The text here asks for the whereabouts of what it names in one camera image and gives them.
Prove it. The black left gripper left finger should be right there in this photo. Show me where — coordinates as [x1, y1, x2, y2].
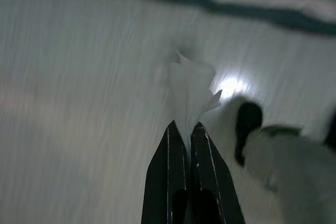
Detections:
[140, 120, 190, 224]

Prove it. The white tissue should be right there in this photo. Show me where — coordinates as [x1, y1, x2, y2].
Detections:
[167, 49, 224, 149]

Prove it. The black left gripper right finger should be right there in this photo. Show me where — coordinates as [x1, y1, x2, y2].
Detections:
[188, 121, 247, 224]

